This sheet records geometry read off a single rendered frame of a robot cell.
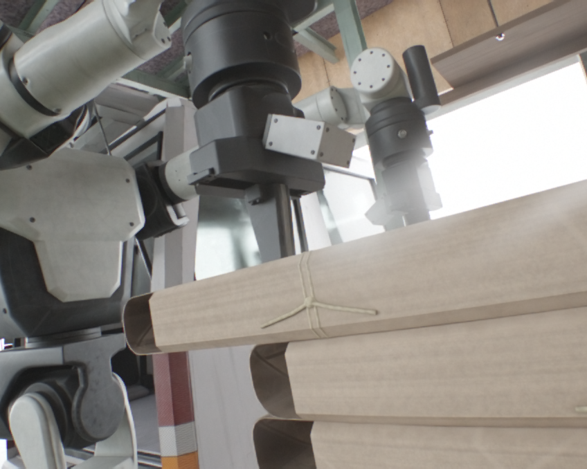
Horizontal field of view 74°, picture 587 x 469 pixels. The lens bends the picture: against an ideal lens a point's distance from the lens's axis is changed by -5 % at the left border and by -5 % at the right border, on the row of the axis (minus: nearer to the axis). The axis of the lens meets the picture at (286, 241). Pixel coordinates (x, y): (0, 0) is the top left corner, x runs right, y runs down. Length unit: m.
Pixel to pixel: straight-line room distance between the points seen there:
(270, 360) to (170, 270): 0.99
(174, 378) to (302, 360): 1.00
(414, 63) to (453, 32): 2.37
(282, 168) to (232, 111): 0.05
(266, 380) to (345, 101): 0.54
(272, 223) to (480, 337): 0.17
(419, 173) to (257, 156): 0.35
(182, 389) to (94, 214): 0.65
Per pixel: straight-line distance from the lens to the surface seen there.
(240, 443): 1.35
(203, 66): 0.32
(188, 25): 0.35
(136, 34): 0.39
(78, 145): 1.83
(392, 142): 0.59
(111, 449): 0.85
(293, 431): 0.30
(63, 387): 0.73
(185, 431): 1.22
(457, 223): 0.17
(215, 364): 1.27
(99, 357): 0.73
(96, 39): 0.41
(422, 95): 0.63
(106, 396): 0.74
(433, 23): 3.09
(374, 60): 0.62
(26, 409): 0.73
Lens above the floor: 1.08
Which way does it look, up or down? 7 degrees up
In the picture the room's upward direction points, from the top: 11 degrees counter-clockwise
